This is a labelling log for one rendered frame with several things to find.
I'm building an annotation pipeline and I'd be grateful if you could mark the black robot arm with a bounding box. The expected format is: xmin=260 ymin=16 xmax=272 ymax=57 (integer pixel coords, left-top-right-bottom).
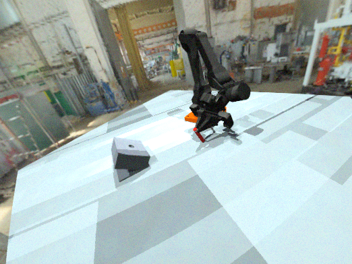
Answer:
xmin=179 ymin=28 xmax=251 ymax=111

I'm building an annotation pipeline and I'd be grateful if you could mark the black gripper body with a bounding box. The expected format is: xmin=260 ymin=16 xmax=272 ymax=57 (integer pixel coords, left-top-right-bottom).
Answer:
xmin=189 ymin=99 xmax=233 ymax=129

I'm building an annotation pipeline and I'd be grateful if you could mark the red peg with white band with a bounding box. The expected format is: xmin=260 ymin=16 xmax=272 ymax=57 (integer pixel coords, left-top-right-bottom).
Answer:
xmin=193 ymin=128 xmax=205 ymax=142

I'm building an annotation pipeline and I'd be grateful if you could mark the grey square panel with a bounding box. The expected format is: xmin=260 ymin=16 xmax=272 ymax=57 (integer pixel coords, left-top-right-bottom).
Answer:
xmin=111 ymin=137 xmax=150 ymax=182

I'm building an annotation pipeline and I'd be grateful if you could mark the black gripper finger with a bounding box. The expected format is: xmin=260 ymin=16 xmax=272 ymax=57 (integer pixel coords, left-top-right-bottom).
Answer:
xmin=194 ymin=110 xmax=206 ymax=129
xmin=197 ymin=113 xmax=218 ymax=133

